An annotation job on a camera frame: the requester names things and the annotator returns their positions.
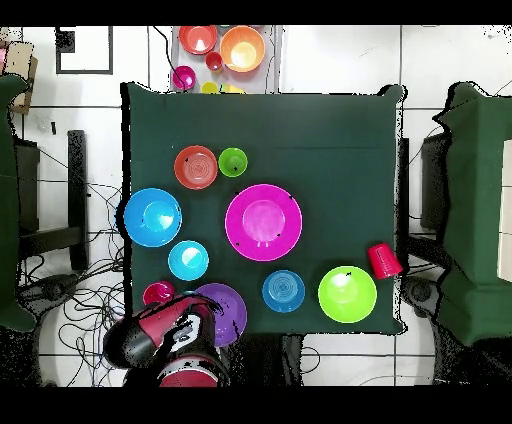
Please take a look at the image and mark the blue straight-sided bowl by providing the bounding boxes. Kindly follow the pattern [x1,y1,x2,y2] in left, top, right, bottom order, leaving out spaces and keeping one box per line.
[261,269,306,314]

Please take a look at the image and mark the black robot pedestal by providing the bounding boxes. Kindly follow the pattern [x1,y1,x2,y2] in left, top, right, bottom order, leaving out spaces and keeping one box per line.
[225,333,306,387]

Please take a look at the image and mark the lime green bowl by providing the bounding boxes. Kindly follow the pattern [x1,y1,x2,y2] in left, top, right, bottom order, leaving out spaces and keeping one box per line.
[317,265,378,324]

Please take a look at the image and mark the green cup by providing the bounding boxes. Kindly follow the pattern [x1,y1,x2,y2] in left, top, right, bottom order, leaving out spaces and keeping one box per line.
[217,147,249,178]

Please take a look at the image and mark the black square frame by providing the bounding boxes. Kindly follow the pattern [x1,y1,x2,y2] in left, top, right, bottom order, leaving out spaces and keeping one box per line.
[55,25,114,76]

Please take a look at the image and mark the light orange bowl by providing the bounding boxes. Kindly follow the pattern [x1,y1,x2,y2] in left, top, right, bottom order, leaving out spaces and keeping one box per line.
[219,25,266,74]

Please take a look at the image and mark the red ribbed cup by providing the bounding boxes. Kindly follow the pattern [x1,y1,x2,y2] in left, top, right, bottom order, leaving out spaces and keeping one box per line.
[366,242,404,280]

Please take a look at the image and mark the large pink bowl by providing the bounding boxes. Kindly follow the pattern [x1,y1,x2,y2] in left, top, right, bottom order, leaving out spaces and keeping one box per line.
[224,183,304,263]

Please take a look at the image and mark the black bench frame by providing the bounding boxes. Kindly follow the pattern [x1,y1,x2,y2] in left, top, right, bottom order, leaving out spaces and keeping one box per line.
[15,129,90,272]

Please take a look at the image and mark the grey tray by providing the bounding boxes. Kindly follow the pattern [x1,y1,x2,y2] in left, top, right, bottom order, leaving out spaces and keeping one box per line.
[170,25,284,95]

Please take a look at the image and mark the large blue bowl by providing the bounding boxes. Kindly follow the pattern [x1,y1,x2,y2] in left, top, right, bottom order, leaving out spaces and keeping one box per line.
[123,187,183,248]

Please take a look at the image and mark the magenta cup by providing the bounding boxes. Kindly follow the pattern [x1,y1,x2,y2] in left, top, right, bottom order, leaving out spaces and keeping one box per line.
[171,64,198,91]

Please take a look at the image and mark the crimson cup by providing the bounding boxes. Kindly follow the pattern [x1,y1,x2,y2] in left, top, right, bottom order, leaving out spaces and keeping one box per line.
[142,280,176,307]

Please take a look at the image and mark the cardboard box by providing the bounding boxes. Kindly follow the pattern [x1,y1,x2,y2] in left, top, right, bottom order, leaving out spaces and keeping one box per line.
[0,41,39,115]

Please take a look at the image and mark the black floor cables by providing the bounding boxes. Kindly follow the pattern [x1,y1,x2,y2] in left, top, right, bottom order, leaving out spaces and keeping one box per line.
[19,175,133,387]

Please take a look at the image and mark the purple bowl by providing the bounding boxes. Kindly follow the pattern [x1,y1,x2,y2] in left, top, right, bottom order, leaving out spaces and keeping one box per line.
[194,282,248,348]

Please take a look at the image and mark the small red cup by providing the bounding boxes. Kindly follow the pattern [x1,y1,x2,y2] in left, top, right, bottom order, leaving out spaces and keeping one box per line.
[204,50,224,72]

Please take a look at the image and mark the red-orange bowl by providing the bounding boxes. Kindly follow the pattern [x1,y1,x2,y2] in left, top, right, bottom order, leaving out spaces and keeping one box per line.
[178,25,219,56]

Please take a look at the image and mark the dark green table cloth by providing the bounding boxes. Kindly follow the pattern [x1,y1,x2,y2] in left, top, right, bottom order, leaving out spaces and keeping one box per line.
[433,81,512,347]
[0,74,37,333]
[120,81,407,337]

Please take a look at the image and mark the small cyan ribbed bowl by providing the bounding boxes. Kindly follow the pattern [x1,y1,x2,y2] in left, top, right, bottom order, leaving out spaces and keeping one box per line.
[167,239,210,282]

